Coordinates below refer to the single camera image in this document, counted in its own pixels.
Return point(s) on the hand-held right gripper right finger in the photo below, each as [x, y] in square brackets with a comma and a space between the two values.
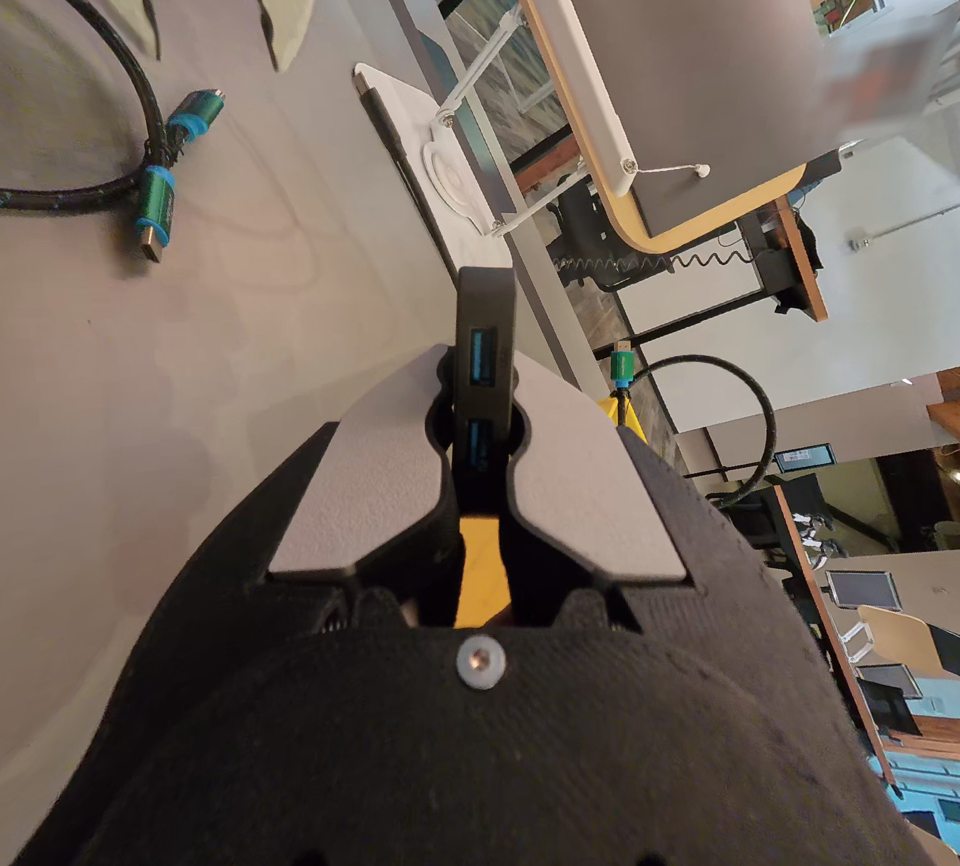
[592, 498]

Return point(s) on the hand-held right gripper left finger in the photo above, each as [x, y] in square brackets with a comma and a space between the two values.
[360, 491]

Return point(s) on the yellow plastic bin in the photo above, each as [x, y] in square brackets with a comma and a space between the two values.
[480, 573]

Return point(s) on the black usb hub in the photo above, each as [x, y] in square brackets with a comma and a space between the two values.
[487, 311]

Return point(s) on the white metal strut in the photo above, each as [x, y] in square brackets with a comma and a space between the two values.
[540, 202]
[480, 67]

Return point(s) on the black office chair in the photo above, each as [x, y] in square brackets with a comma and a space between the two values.
[592, 228]

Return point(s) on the grey monitor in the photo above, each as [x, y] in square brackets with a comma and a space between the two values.
[862, 590]

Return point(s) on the white mounting bar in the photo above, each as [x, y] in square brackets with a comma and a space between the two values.
[577, 56]

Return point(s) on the dark wooden desk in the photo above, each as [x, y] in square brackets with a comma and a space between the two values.
[802, 266]

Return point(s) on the grey panel with wooden edge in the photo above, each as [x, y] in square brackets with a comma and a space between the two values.
[712, 56]

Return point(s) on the small wall screen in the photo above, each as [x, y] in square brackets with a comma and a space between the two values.
[806, 459]

